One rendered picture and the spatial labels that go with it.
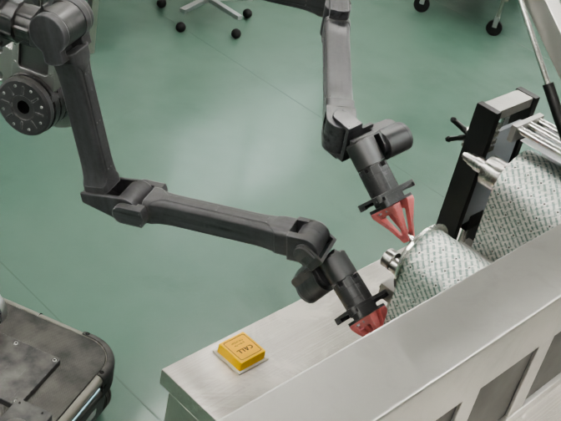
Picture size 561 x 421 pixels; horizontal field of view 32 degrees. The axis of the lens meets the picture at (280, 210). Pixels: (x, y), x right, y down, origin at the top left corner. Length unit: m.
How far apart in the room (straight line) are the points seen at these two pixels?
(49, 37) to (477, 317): 1.06
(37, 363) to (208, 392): 1.02
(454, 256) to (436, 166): 2.98
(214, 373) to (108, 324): 1.45
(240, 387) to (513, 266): 0.94
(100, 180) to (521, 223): 0.82
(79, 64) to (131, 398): 1.52
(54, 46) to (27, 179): 2.25
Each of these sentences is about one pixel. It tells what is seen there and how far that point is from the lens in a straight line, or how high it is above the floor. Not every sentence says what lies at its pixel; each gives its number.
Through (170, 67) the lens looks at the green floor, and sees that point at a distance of 5.05.
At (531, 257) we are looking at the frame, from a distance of 1.16.
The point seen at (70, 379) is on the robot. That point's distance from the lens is 2.87.
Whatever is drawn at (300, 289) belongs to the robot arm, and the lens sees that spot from 1.91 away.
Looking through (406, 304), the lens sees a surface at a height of 1.19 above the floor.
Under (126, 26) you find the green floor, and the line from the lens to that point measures 5.42.
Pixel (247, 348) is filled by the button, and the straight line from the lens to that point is 2.01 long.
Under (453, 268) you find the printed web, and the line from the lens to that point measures 1.73.
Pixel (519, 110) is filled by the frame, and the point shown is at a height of 1.42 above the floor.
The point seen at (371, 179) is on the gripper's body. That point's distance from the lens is 1.79.
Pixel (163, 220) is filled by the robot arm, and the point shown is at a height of 1.13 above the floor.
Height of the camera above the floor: 2.27
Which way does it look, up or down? 34 degrees down
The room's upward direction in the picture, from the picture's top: 13 degrees clockwise
